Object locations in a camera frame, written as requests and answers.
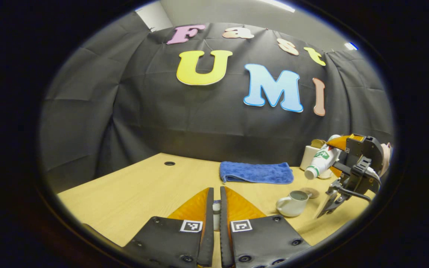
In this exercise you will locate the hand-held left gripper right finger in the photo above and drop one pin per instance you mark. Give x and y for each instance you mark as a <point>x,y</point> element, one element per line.
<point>223,230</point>

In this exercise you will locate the blue towel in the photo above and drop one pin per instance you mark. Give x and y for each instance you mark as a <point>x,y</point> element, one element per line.
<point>255,172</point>

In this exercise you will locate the white toaster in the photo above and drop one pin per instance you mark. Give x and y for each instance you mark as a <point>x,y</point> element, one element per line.
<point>307,154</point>

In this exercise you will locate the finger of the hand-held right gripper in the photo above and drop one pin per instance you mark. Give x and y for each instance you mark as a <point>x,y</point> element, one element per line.
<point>354,147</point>
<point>335,172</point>

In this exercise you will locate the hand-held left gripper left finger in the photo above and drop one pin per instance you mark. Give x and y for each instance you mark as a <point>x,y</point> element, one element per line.
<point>210,223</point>

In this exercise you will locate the black backdrop cloth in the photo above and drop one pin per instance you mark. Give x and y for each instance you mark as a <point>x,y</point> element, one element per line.
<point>162,123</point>

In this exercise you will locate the brown bread slice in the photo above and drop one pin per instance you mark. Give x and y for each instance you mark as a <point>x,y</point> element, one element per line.
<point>322,143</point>
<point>315,143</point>

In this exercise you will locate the white plastic water bottle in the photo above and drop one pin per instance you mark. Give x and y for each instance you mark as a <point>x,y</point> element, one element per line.
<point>322,160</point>

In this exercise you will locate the white ceramic teacup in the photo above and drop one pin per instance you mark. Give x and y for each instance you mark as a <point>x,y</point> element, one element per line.
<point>292,206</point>

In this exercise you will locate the round wooden coaster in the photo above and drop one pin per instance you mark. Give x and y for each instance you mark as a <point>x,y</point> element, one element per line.
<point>313,193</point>

